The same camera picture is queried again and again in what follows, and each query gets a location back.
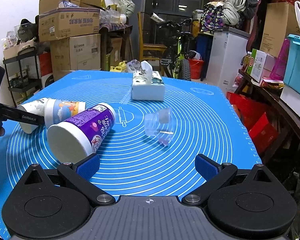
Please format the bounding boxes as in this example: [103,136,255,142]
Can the white ink-print paper cup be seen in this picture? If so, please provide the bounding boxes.
[17,98,48,134]

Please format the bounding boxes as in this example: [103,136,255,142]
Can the blue cartoon paper cup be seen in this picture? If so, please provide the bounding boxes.
[44,99,86,128]

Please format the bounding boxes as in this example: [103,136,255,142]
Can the purple paper cup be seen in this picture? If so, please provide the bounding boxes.
[47,102,116,163]

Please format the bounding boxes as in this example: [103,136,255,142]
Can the clear plastic cup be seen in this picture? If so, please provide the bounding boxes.
[143,107,175,146]

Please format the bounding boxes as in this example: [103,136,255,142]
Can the black shelf rack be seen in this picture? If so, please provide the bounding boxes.
[3,45,43,107]

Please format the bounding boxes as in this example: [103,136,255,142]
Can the open top cardboard box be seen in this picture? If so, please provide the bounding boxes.
[38,0,106,42]

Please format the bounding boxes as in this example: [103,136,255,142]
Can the large lower cardboard box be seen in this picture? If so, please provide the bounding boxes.
[50,34,101,81]

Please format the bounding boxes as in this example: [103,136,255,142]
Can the dark wooden side table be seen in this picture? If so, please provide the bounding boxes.
[237,68,300,156]

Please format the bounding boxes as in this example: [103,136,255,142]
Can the blue silicone baking mat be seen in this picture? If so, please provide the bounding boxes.
[0,70,261,239]

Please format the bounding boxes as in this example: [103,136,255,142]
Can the teal plastic storage bin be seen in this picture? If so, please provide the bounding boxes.
[283,34,300,94]

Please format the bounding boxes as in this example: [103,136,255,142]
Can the white tissue box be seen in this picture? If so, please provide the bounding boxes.
[132,61,165,101]

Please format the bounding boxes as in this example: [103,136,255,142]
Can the white green carton box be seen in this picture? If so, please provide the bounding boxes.
[246,49,267,82]

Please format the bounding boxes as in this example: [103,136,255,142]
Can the wooden chair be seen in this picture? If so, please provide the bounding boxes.
[137,12,167,62]

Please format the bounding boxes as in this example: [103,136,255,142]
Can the red bucket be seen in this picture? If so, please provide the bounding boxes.
[189,59,204,80]

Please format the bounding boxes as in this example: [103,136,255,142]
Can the white chest freezer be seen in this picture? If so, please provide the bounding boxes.
[206,27,249,94]

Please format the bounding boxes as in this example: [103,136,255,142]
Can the black green bicycle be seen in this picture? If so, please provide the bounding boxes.
[137,12,195,81]

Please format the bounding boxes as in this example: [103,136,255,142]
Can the tall brown cardboard box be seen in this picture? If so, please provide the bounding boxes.
[260,2,300,57]

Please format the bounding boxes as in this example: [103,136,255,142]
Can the floral purple bag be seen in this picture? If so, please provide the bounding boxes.
[200,2,224,34]

